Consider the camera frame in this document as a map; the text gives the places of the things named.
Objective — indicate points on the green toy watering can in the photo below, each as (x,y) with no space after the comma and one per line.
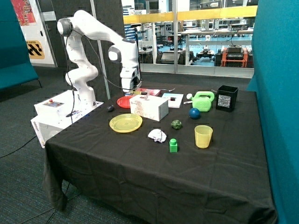
(202,100)

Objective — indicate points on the red plastic plate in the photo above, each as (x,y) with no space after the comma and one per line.
(124,102)

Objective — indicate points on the green toy block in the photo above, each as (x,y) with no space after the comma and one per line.
(173,146)

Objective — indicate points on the white cardboard box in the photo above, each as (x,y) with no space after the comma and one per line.
(148,106)

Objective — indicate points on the yellow plastic cup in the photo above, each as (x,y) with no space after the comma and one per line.
(203,135)

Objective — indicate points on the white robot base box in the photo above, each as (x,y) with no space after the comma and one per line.
(59,112)

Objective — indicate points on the blue ball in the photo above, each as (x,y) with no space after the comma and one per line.
(194,113)

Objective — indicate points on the black tablecloth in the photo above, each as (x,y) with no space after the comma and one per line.
(226,183)

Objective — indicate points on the yellow highlighter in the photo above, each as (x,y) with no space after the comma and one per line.
(141,93)

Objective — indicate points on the yellow black warning sign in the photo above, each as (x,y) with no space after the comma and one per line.
(35,50)

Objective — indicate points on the dark blue small object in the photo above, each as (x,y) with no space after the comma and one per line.
(110,108)

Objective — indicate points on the dark green toy vegetable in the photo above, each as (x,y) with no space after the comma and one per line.
(176,124)

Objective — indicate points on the yellow plastic plate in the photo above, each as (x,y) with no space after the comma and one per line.
(125,123)

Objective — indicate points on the red book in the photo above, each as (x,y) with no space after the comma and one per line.
(153,92)

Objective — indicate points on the crumpled white paper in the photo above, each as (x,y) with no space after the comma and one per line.
(157,135)

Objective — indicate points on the light blue book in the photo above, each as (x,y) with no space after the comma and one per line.
(177,102)

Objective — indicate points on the teal sofa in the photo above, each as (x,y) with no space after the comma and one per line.
(15,65)

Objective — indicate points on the teal partition wall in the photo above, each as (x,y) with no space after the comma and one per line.
(275,45)

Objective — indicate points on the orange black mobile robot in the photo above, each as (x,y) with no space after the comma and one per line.
(238,56)

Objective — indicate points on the red poster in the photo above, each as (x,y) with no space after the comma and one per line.
(24,12)

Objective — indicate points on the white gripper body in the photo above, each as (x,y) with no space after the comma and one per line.
(130,79)

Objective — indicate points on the black tripod stand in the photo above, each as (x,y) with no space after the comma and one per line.
(135,26)

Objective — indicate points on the black square bin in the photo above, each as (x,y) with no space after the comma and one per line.
(226,98)

